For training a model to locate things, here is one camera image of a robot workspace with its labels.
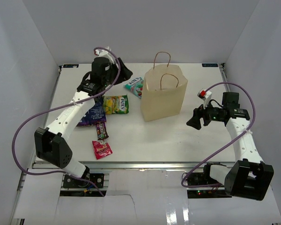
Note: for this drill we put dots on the white front cover sheet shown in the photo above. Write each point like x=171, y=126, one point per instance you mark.
x=138, y=198

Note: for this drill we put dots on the green yellow Fox's candy bag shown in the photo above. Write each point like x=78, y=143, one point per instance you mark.
x=116, y=104

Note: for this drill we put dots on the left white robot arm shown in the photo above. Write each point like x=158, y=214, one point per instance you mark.
x=51, y=142

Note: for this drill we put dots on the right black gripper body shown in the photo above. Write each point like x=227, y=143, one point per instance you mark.
x=211, y=114

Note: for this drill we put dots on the right blue table label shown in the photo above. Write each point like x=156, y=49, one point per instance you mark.
x=210, y=65

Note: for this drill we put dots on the brown paper bag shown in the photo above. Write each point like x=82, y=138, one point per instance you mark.
x=163, y=93

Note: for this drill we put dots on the teal Fox's candy bag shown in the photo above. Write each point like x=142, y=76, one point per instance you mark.
x=135, y=86

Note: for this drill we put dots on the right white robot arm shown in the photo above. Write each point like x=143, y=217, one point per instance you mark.
x=249, y=177

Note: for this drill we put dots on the red candy packet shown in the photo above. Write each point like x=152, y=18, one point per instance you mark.
x=101, y=149

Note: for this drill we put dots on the aluminium front rail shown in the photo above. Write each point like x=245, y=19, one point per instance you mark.
x=140, y=165

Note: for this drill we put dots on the left blue table label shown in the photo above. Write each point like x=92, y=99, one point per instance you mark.
x=70, y=66

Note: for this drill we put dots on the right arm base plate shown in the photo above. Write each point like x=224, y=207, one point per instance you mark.
x=204, y=188

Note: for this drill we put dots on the blue table label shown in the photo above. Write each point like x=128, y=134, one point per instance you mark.
x=210, y=65
x=70, y=66

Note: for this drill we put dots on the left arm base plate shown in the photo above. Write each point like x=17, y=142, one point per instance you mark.
x=76, y=188

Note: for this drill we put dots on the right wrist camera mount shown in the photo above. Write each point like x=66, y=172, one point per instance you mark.
x=205, y=96

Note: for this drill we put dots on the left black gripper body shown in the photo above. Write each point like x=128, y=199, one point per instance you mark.
x=114, y=71

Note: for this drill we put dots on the dark blue candy bag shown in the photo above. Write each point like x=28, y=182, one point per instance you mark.
x=94, y=115

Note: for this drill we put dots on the brown M&M's packet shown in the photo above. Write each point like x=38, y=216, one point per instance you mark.
x=101, y=131

